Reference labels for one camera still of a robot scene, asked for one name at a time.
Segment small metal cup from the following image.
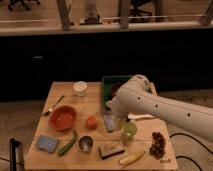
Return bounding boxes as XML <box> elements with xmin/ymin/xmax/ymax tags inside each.
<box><xmin>79</xmin><ymin>136</ymin><xmax>93</xmax><ymax>153</ymax></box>

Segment wooden block eraser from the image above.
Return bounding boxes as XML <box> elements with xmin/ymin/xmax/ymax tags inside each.
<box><xmin>98</xmin><ymin>142</ymin><xmax>125</xmax><ymax>160</ymax></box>

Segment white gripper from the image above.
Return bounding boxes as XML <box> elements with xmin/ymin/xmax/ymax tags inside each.
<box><xmin>106</xmin><ymin>98</ymin><xmax>126</xmax><ymax>119</ymax></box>

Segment blue-grey cloth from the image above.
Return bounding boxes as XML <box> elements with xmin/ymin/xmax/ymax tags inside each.
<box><xmin>103</xmin><ymin>112</ymin><xmax>115</xmax><ymax>132</ymax></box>

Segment dark purple bowl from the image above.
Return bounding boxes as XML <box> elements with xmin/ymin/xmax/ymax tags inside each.
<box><xmin>109</xmin><ymin>83</ymin><xmax>122</xmax><ymax>98</ymax></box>

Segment orange apple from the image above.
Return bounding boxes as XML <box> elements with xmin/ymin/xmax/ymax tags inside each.
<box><xmin>85</xmin><ymin>116</ymin><xmax>98</xmax><ymax>130</ymax></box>

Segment black cable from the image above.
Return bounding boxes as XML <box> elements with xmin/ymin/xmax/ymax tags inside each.
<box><xmin>169</xmin><ymin>132</ymin><xmax>213</xmax><ymax>171</ymax></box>

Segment metal fork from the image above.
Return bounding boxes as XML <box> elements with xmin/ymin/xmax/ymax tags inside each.
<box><xmin>42</xmin><ymin>95</ymin><xmax>65</xmax><ymax>116</ymax></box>

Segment black stand post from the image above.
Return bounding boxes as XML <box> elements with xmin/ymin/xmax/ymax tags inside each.
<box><xmin>9</xmin><ymin>138</ymin><xmax>20</xmax><ymax>171</ymax></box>

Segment green okra pod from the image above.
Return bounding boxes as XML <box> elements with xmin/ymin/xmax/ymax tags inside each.
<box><xmin>57</xmin><ymin>130</ymin><xmax>77</xmax><ymax>157</ymax></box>

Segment green plastic tray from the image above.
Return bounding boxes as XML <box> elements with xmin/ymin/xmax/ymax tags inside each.
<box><xmin>101</xmin><ymin>74</ymin><xmax>157</xmax><ymax>111</ymax></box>

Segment bunch of dark grapes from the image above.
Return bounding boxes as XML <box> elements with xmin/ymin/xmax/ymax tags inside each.
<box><xmin>149</xmin><ymin>132</ymin><xmax>166</xmax><ymax>159</ymax></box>

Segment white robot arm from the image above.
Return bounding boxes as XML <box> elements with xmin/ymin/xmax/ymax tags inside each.
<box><xmin>106</xmin><ymin>74</ymin><xmax>213</xmax><ymax>142</ymax></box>

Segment orange plastic bowl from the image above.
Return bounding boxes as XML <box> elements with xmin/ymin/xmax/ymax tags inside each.
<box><xmin>49</xmin><ymin>105</ymin><xmax>76</xmax><ymax>131</ymax></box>

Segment yellow banana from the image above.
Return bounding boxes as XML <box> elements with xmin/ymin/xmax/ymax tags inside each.
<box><xmin>119</xmin><ymin>151</ymin><xmax>145</xmax><ymax>166</ymax></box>

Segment white paper cup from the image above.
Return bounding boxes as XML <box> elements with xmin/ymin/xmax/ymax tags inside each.
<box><xmin>73</xmin><ymin>81</ymin><xmax>87</xmax><ymax>97</ymax></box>

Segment blue sponge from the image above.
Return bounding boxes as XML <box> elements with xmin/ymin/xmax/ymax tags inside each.
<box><xmin>36</xmin><ymin>135</ymin><xmax>59</xmax><ymax>153</ymax></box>

